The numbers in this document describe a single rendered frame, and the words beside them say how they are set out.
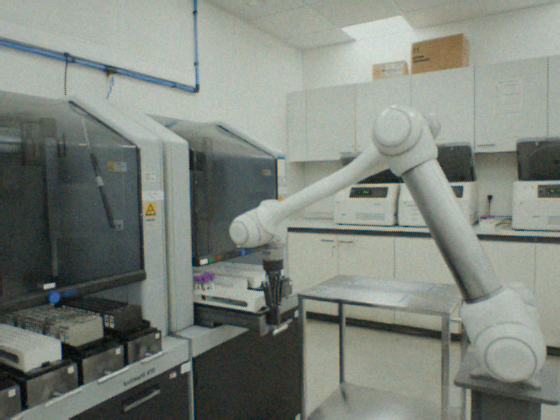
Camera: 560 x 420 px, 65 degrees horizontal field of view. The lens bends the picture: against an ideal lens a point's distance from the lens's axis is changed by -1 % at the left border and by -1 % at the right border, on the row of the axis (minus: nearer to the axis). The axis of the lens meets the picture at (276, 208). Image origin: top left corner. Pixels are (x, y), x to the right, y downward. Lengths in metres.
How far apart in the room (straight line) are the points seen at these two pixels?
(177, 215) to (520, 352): 1.15
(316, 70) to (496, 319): 3.99
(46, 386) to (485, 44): 4.06
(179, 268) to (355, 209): 2.46
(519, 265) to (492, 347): 2.52
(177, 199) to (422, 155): 0.89
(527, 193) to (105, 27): 3.05
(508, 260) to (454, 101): 1.35
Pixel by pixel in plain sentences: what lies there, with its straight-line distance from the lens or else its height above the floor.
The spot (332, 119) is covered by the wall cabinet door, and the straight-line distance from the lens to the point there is 4.34.
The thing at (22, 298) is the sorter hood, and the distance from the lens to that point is 1.31.
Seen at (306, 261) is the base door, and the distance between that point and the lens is 4.16.
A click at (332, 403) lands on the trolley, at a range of 2.19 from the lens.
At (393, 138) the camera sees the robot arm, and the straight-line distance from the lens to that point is 1.16.
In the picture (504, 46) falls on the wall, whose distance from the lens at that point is 4.41.
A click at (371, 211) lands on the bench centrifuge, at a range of 3.85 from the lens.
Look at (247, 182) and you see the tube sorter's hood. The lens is 1.97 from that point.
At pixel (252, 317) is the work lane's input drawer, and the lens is 1.61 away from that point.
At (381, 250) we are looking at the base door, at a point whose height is 0.70.
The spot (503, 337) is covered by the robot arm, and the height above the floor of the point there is 0.91.
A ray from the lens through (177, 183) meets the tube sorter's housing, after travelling 1.65.
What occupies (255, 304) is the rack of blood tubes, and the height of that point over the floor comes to 0.84.
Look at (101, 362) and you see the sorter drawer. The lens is 1.40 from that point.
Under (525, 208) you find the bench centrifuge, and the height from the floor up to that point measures 1.07.
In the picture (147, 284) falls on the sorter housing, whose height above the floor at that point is 0.94.
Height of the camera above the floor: 1.27
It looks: 3 degrees down
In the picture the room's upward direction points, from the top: 1 degrees counter-clockwise
